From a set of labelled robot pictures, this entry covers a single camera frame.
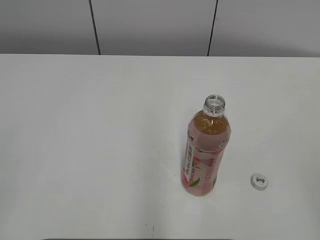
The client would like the pink label tea bottle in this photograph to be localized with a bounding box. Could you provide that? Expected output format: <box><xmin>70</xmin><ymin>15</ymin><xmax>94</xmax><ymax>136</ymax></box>
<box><xmin>180</xmin><ymin>94</ymin><xmax>231</xmax><ymax>197</ymax></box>

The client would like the white bottle cap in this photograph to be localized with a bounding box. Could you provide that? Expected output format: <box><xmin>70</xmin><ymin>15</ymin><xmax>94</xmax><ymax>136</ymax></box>
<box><xmin>250</xmin><ymin>173</ymin><xmax>269</xmax><ymax>191</ymax></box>

